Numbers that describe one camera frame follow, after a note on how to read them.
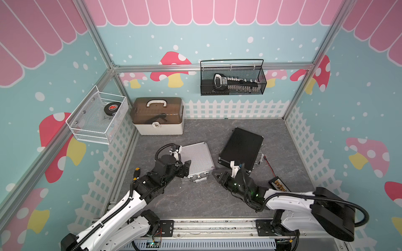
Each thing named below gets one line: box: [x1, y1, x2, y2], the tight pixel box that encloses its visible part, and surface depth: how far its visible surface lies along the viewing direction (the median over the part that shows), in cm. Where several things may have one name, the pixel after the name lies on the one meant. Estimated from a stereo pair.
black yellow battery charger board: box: [268, 176, 292, 192], surface depth 89 cm
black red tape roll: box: [103, 101, 122, 117], surface depth 81 cm
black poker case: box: [218, 126, 264, 175], surface depth 101 cm
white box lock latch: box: [151, 121, 161, 129], surface depth 101 cm
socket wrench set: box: [213, 73, 259, 94], surface depth 90 cm
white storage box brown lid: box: [129, 97, 185, 136], surface depth 102 cm
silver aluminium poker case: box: [180, 141, 216, 183], surface depth 91 cm
